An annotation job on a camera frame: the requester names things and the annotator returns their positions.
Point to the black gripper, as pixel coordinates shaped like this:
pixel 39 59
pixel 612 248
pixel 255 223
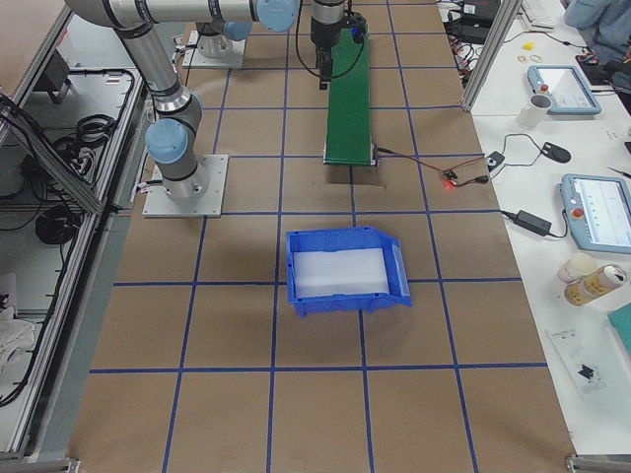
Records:
pixel 323 33

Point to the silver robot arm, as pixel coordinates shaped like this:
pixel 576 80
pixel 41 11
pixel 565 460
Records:
pixel 277 16
pixel 170 140

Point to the green conveyor belt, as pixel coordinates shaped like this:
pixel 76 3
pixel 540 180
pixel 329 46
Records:
pixel 348 140

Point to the blue plastic bin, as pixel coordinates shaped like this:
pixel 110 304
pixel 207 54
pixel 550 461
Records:
pixel 345 269

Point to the white mug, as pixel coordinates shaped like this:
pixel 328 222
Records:
pixel 534 111

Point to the teach pendant with screen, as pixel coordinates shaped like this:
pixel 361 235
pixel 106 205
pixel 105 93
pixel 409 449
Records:
pixel 565 87

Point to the black computer mouse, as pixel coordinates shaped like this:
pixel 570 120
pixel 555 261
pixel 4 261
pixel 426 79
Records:
pixel 555 153

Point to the black power adapter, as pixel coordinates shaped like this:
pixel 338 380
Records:
pixel 529 222

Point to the yellow drink can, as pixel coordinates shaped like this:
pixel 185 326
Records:
pixel 595 285

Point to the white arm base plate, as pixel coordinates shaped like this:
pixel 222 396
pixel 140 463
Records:
pixel 200 195
pixel 213 52

